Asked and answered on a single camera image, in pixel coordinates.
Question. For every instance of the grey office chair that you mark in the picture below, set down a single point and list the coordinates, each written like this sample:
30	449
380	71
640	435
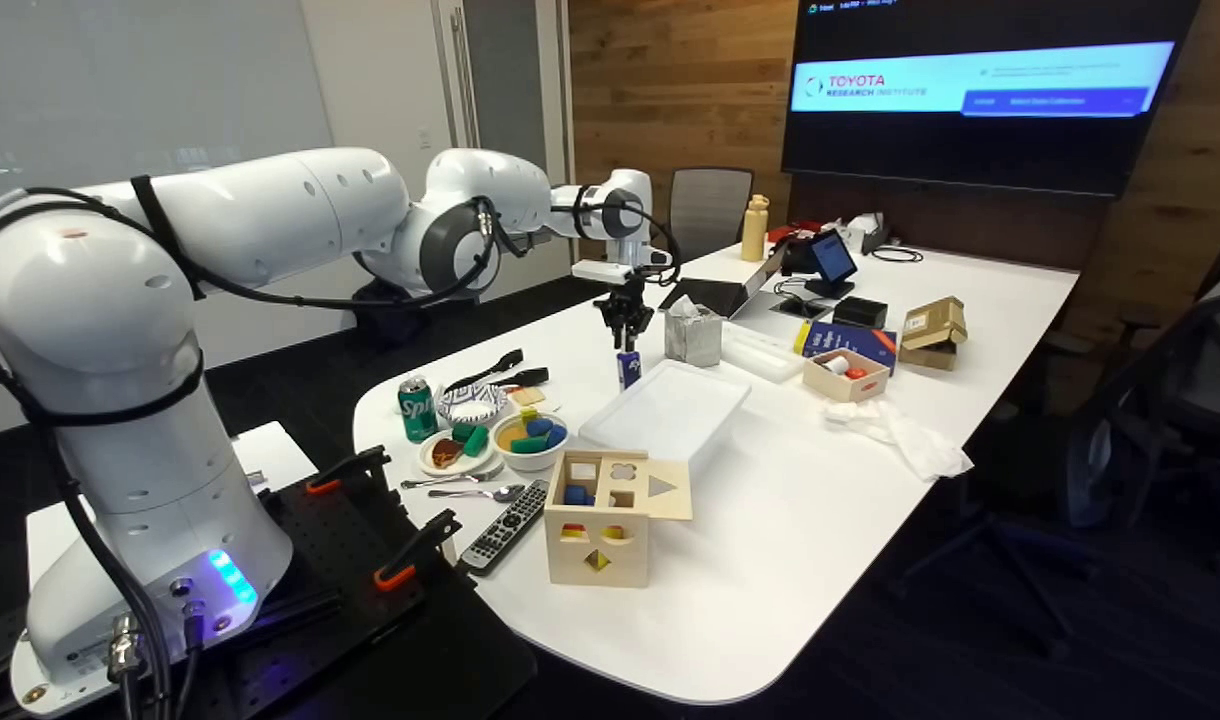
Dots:
707	208

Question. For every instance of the black remote control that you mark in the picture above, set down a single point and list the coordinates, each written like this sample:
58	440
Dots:
505	534

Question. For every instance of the white plate with food toys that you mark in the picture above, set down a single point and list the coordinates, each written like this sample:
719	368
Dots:
458	454

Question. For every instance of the blue bottle white cap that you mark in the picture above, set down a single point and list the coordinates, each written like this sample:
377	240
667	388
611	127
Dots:
629	366

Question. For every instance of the tan wooden bottle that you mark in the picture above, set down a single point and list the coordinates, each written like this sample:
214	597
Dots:
752	228

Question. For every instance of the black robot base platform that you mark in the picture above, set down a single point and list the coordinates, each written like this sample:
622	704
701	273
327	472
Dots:
368	617

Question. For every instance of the small tablet on stand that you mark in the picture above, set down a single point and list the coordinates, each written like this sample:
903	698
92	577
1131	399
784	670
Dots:
832	266

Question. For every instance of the small open wooden box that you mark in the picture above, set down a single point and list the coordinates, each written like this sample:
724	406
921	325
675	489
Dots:
933	325

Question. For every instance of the wooden shape sorter box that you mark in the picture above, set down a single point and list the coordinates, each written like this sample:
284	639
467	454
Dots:
600	515

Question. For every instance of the blue snack package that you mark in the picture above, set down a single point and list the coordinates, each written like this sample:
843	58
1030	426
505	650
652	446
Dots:
845	336

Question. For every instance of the metal spoon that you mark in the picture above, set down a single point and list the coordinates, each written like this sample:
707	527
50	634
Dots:
502	493

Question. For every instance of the white bowl with toys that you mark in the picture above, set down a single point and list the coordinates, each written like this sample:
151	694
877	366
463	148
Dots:
531	440

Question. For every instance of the clear plastic bag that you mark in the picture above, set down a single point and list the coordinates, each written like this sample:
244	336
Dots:
921	449

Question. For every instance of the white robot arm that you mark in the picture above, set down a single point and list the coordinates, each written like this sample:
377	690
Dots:
98	345

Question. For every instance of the clear plastic cup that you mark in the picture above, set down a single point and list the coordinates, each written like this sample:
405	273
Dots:
475	410

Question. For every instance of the grey tissue box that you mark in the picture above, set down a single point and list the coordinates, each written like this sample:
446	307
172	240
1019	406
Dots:
695	334

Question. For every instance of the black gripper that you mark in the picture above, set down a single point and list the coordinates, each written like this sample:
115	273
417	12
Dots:
625	308

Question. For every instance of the black office chair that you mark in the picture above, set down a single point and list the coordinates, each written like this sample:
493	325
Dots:
1153	426

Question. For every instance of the green soda can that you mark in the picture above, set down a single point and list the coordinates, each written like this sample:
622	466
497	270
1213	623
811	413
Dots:
417	410

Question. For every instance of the white flat box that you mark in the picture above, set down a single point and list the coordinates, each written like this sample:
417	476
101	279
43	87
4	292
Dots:
668	413

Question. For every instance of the black notebook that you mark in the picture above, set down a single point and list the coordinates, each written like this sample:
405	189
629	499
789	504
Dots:
709	292

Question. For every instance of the wall mounted tv screen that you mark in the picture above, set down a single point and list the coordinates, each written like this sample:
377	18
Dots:
983	94

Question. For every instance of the whiteboard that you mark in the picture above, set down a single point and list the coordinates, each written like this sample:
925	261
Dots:
98	88

